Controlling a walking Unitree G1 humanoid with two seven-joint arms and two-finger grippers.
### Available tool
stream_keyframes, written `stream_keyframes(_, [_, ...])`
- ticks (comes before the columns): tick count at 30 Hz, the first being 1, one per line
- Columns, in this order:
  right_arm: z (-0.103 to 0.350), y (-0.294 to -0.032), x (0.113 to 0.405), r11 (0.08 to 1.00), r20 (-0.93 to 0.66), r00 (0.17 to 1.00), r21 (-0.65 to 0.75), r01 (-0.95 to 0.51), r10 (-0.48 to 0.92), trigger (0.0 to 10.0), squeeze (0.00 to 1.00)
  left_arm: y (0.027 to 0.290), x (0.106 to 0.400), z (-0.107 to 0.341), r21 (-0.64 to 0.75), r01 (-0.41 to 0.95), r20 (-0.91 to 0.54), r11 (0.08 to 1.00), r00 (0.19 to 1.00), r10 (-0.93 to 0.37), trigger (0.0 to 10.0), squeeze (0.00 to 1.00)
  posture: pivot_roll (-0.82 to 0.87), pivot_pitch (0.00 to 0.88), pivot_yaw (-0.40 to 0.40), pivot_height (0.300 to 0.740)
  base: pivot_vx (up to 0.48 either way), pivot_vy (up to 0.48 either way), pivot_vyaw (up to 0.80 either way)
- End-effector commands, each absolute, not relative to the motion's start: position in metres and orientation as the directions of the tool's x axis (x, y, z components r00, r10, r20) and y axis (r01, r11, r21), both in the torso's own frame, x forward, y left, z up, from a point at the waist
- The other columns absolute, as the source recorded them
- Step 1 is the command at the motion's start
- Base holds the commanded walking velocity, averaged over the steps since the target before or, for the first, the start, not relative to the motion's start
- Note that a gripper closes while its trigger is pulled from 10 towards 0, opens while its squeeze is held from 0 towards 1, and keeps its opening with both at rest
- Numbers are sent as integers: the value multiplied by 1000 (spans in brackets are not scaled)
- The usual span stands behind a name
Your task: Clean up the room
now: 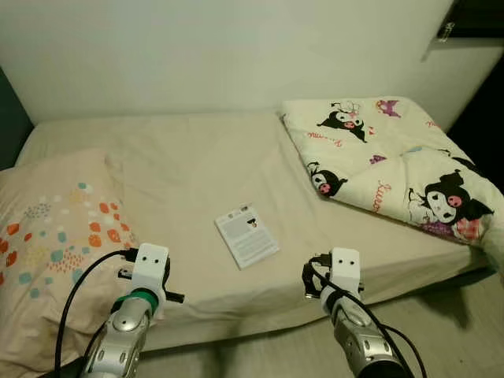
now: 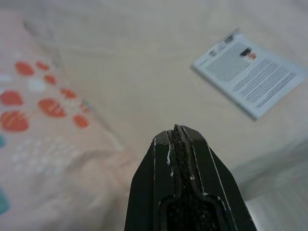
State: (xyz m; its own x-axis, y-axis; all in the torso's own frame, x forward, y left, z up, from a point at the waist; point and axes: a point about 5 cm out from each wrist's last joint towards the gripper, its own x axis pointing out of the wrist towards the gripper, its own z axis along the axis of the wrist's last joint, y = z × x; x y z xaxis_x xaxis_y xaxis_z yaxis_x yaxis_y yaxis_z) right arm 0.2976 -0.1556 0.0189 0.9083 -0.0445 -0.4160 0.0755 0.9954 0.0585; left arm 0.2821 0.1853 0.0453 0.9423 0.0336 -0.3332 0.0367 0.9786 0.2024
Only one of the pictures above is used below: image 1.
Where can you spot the white printed booklet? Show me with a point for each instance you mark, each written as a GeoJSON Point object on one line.
{"type": "Point", "coordinates": [248, 236]}

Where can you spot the cream cartoon print quilt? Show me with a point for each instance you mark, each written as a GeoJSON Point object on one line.
{"type": "Point", "coordinates": [394, 157]}

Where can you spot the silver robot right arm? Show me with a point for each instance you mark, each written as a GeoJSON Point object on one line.
{"type": "Point", "coordinates": [358, 335]}

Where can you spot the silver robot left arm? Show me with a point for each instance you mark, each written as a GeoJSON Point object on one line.
{"type": "Point", "coordinates": [122, 339]}

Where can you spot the bed with beige sheet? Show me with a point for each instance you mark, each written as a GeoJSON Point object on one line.
{"type": "Point", "coordinates": [197, 181]}

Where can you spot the pink dotted pillow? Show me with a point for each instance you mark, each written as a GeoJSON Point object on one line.
{"type": "Point", "coordinates": [55, 228]}

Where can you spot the black wardrobe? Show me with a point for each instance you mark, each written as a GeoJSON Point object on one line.
{"type": "Point", "coordinates": [488, 126]}

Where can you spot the dark teal panel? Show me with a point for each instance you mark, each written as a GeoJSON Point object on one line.
{"type": "Point", "coordinates": [9, 118]}

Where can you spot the small silver clip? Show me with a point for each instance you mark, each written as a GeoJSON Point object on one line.
{"type": "Point", "coordinates": [446, 31]}

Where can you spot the dark window blind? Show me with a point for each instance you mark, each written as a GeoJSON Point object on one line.
{"type": "Point", "coordinates": [476, 16]}

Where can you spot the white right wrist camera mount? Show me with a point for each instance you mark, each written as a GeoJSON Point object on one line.
{"type": "Point", "coordinates": [345, 268]}

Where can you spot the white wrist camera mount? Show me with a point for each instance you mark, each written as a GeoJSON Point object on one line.
{"type": "Point", "coordinates": [345, 268]}
{"type": "Point", "coordinates": [150, 264]}

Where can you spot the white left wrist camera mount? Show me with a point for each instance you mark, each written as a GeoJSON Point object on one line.
{"type": "Point", "coordinates": [150, 264]}

